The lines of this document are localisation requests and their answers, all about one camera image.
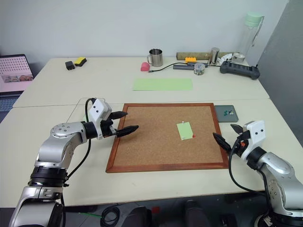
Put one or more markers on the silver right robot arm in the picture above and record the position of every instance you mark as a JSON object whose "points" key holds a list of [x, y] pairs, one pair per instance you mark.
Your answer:
{"points": [[284, 175]]}

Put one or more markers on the stainless steel mug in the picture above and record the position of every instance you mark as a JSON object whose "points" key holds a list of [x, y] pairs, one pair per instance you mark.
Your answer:
{"points": [[156, 58]]}

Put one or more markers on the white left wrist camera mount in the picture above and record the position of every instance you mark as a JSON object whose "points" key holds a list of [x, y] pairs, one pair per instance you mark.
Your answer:
{"points": [[98, 111]]}

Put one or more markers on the steel cylindrical flask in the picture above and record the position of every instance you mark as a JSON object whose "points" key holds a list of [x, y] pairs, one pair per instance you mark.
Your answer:
{"points": [[213, 56]]}

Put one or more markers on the laptop with pink screen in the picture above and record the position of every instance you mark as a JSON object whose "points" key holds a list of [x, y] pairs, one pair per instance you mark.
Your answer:
{"points": [[14, 71]]}

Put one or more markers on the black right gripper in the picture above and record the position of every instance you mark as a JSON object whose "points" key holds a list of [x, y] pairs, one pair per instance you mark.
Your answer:
{"points": [[245, 136]]}

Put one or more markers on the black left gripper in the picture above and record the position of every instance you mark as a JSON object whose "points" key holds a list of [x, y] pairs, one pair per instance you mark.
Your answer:
{"points": [[106, 128]]}

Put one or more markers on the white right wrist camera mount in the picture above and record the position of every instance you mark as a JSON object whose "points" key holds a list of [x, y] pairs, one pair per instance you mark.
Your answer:
{"points": [[256, 132]]}

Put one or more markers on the olive cardboard tube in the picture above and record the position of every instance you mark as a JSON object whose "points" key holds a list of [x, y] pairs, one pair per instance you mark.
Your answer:
{"points": [[201, 55]]}

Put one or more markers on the clear tape dispenser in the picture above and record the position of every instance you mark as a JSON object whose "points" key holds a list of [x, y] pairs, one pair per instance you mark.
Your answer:
{"points": [[238, 58]]}

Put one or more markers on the grey partition panel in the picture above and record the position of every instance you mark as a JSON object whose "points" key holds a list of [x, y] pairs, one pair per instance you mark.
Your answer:
{"points": [[284, 59]]}

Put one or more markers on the dark rounded shape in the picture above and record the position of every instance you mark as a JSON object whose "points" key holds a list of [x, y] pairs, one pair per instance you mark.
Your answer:
{"points": [[140, 217], [195, 212]]}

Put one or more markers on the yellow black small device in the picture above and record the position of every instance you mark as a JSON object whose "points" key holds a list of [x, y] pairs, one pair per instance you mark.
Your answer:
{"points": [[80, 61]]}

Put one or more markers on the yellow toy brick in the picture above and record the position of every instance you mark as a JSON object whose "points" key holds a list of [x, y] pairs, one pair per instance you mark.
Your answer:
{"points": [[190, 60]]}

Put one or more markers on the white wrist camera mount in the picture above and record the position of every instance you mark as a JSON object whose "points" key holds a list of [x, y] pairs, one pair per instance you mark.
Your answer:
{"points": [[98, 111], [256, 132]]}

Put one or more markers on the pink eraser block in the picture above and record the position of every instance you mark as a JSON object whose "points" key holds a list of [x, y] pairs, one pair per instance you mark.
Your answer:
{"points": [[145, 67]]}

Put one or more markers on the wood-framed cork board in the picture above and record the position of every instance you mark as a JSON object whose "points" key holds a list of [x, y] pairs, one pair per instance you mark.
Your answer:
{"points": [[154, 142]]}

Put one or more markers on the clear bottle with green lid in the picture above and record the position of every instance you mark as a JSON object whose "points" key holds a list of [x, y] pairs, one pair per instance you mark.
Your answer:
{"points": [[251, 42]]}

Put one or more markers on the grey usb hub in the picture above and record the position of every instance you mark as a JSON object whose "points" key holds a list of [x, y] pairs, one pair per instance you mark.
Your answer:
{"points": [[182, 67]]}

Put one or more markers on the black handheld controller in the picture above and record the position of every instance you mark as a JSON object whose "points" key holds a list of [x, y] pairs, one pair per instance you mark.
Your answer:
{"points": [[239, 69]]}

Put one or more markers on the long green paper sheet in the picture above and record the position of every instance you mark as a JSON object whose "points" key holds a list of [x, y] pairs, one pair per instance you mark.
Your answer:
{"points": [[163, 84]]}

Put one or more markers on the small jar of pins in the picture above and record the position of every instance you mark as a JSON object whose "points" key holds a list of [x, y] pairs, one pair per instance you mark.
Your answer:
{"points": [[198, 69]]}

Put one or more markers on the black power adapter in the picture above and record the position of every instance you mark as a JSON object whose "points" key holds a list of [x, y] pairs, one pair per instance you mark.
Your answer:
{"points": [[70, 65]]}

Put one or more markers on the small green paper scrap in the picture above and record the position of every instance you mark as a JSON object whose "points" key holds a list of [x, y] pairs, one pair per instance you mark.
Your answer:
{"points": [[85, 117]]}

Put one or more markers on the grey square pad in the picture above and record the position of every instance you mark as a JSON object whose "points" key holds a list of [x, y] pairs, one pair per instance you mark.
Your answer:
{"points": [[222, 117]]}

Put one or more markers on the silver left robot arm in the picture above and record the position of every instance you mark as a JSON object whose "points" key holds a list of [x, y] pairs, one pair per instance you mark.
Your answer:
{"points": [[59, 132]]}

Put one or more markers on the small green paper note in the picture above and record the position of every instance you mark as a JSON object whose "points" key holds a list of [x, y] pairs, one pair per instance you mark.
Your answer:
{"points": [[185, 131]]}

